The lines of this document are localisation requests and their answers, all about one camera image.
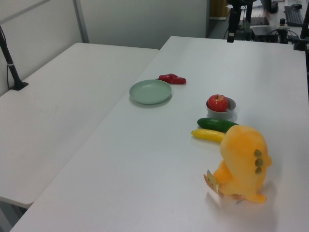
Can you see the green cucumber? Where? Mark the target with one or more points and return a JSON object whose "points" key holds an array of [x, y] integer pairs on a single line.
{"points": [[213, 123]]}

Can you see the paper tag of plush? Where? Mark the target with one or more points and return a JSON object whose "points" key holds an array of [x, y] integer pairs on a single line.
{"points": [[210, 180]]}

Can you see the light green plate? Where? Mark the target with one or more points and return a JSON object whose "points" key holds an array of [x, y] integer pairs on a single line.
{"points": [[150, 92]]}

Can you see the yellow panel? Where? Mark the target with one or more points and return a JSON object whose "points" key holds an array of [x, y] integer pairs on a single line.
{"points": [[217, 8]]}

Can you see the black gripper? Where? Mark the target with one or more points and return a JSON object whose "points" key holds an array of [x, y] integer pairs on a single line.
{"points": [[233, 20]]}

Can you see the red chili pepper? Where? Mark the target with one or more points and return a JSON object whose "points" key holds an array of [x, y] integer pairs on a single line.
{"points": [[174, 79]]}

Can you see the black camera stand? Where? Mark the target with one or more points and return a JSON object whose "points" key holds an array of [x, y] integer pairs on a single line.
{"points": [[301, 41]]}

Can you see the white side table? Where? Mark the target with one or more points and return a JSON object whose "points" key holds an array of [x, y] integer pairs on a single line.
{"points": [[60, 101]]}

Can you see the red apple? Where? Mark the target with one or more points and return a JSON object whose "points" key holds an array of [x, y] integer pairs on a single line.
{"points": [[217, 103]]}

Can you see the black keyboard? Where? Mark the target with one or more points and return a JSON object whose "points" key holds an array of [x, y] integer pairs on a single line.
{"points": [[293, 15]]}

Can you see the yellow banana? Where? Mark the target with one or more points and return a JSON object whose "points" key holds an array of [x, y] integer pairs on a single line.
{"points": [[207, 135]]}

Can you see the orange plush toy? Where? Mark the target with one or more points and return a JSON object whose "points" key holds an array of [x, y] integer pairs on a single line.
{"points": [[243, 154]]}

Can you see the black pole with base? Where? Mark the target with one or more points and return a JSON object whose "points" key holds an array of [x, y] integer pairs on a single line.
{"points": [[13, 70]]}

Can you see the grey round bowl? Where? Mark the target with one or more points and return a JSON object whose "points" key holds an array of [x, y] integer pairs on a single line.
{"points": [[222, 114]]}

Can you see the grey equipment box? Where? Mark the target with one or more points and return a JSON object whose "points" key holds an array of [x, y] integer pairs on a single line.
{"points": [[263, 32]]}

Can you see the grey partition frame post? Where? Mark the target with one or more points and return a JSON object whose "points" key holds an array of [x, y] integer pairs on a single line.
{"points": [[81, 21]]}

